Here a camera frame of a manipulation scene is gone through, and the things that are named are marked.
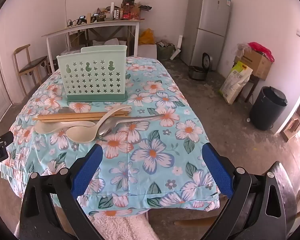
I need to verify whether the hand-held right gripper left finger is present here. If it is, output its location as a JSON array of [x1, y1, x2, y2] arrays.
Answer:
[[19, 144, 103, 240]]

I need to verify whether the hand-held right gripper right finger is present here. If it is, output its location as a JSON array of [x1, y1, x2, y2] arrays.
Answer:
[[202, 142, 298, 240]]

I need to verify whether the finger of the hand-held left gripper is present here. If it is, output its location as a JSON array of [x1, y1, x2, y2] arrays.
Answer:
[[0, 131, 13, 147]]

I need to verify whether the white plastic spoon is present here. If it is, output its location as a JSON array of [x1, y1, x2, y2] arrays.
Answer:
[[66, 105, 132, 144], [34, 120, 97, 134]]

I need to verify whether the metal spoon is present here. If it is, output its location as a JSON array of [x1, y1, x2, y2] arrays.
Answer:
[[97, 114, 165, 140]]

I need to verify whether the wooden chopstick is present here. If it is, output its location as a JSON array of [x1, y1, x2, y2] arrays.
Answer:
[[40, 112, 128, 121], [39, 113, 128, 122], [41, 116, 103, 124], [32, 112, 108, 120], [40, 114, 127, 123]]

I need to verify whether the green plastic utensil holder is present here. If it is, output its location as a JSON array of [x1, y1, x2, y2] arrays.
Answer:
[[56, 45, 128, 103]]

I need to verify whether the floral blue tablecloth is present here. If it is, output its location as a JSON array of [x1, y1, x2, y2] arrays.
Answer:
[[0, 56, 220, 218]]

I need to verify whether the white fluffy cloth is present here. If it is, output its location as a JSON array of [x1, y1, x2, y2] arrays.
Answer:
[[91, 214, 160, 240]]

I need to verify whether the black trash bin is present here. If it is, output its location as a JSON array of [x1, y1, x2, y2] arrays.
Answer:
[[249, 86, 288, 131]]

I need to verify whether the wooden chair dark seat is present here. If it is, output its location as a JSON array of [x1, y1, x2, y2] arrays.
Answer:
[[14, 44, 52, 88]]

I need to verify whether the dark wooden stool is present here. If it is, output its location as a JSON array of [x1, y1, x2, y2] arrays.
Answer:
[[244, 76, 260, 103]]

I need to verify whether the white yellow rice sack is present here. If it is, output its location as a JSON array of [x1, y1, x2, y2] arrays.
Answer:
[[219, 60, 253, 105]]

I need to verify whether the black rice cooker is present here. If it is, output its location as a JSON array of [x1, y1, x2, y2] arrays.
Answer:
[[189, 52, 213, 81]]

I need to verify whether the brown cardboard box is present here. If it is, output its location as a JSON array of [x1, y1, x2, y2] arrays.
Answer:
[[234, 49, 273, 80]]

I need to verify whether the red plastic bag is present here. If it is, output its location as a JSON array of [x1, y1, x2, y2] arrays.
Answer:
[[247, 42, 275, 62]]

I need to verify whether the white flat board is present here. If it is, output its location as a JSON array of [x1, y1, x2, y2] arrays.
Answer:
[[170, 35, 183, 61]]

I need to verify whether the green crate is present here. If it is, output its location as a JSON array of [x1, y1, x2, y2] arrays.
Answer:
[[157, 40, 176, 60]]

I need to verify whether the white box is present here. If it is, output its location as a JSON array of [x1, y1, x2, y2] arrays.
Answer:
[[138, 44, 157, 59]]

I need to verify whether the yellow plastic bag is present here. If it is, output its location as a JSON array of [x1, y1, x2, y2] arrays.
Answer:
[[139, 29, 155, 45]]

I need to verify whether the long white table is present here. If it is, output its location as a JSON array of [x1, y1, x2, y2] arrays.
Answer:
[[42, 20, 143, 75]]

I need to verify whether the silver refrigerator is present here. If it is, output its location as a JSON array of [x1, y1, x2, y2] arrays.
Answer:
[[181, 0, 232, 70]]

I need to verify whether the cola bottle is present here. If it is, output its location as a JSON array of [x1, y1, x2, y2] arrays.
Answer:
[[122, 4, 131, 20]]

